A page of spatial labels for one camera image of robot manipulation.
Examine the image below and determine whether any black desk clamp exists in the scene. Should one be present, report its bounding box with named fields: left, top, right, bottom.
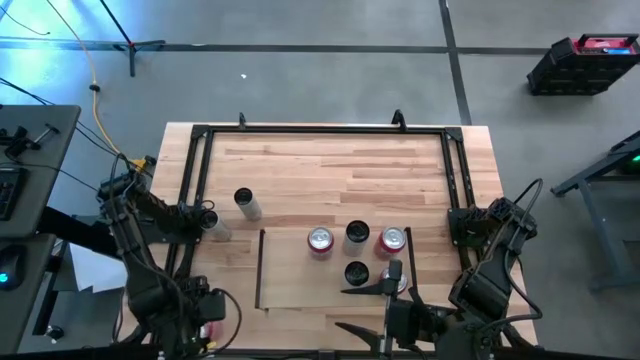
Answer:
left=0, top=124, right=61, bottom=159

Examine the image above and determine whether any black toolbox with red top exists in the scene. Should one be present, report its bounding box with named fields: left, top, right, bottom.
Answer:
left=525, top=32, right=640, bottom=97

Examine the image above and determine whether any black keyboard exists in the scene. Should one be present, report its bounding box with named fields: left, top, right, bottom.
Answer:
left=0, top=167, right=29, bottom=222

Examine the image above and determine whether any black computer mouse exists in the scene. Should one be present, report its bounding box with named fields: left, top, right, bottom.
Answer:
left=0, top=244, right=26, bottom=291

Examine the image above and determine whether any grey side desk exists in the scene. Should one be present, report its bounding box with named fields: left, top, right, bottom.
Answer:
left=0, top=103, right=82, bottom=239
left=0, top=233, right=57, bottom=355

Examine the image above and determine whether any white paper sheet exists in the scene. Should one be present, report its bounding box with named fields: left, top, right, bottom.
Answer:
left=68, top=222, right=132, bottom=294

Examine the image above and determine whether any black aluminium table frame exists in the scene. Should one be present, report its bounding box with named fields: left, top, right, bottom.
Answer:
left=162, top=124, right=479, bottom=351

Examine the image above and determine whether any grey metal table stand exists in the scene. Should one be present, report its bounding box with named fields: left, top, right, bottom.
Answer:
left=549, top=130, right=640, bottom=292

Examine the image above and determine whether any yellow power cable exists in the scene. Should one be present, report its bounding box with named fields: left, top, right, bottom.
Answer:
left=45, top=0, right=157, bottom=174

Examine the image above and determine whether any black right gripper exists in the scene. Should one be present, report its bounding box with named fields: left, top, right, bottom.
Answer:
left=333, top=258, right=454, bottom=354

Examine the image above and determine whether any black tripod stand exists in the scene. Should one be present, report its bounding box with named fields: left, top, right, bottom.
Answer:
left=97, top=0, right=167, bottom=79

